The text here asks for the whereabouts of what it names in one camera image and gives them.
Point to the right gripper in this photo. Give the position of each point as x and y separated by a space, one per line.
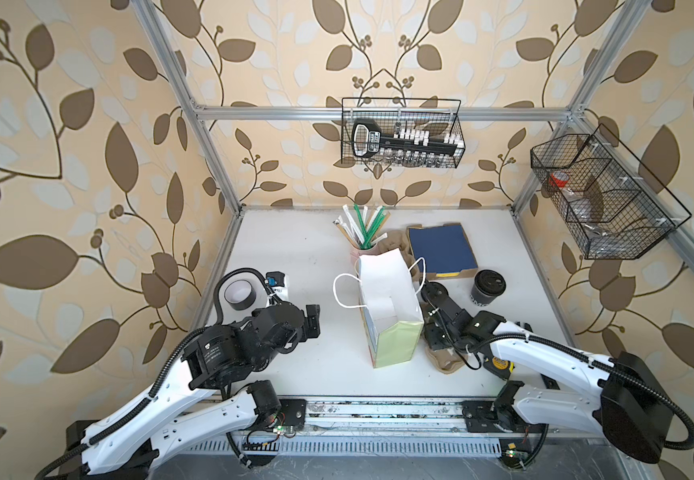
430 335

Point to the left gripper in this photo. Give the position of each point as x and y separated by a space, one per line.
315 319

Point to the white green paper bag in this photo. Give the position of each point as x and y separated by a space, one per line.
384 292

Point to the black paper coffee cup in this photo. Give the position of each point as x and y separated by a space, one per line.
488 285

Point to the black plastic cup lid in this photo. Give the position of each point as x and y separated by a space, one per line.
434 293

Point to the brown pulp cup carrier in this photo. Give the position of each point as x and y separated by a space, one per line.
399 240

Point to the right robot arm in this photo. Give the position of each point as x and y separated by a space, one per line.
551 384

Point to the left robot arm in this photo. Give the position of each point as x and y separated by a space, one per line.
201 391

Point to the yellow tape measure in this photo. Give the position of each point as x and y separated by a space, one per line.
500 368

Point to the grey tape roll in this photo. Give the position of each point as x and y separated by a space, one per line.
240 295

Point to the pink straw holder cup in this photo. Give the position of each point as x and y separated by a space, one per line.
356 253

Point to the white wrapped straw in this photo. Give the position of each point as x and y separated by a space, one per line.
353 227

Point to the black tool in basket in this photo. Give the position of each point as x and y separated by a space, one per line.
367 140

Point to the red item in basket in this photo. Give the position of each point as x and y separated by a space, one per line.
559 179

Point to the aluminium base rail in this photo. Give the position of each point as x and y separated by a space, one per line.
356 426

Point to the back wire basket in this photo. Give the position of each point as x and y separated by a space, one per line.
433 114

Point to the wire basket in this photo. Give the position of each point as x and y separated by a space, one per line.
616 206
433 114

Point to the right wire basket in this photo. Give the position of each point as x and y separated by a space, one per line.
616 206

